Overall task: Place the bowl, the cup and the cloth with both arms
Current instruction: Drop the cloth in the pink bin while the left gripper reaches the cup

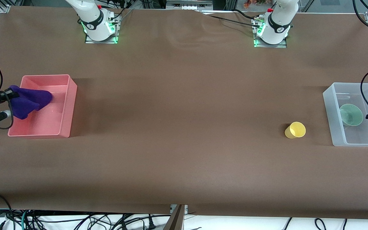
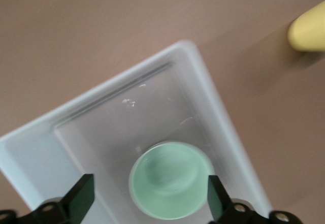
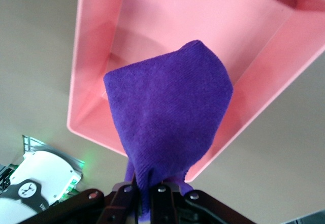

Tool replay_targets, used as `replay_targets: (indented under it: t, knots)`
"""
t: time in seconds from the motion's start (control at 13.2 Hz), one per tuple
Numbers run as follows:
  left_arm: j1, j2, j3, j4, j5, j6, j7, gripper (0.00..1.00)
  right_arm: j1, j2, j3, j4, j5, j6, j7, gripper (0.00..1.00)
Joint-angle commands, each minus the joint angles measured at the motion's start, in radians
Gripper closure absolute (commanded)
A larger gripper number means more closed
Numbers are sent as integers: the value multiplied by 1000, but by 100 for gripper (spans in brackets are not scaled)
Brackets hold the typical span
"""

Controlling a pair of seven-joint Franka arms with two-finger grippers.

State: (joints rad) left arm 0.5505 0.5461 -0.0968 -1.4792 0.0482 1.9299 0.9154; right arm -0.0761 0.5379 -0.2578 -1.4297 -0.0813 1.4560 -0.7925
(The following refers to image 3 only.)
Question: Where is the pink plastic bin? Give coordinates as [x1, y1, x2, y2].
[66, 0, 325, 183]

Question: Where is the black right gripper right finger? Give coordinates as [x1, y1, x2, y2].
[149, 183, 257, 224]

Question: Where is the purple cloth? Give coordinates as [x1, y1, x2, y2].
[103, 39, 234, 221]

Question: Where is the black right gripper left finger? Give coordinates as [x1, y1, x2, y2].
[22, 183, 140, 224]

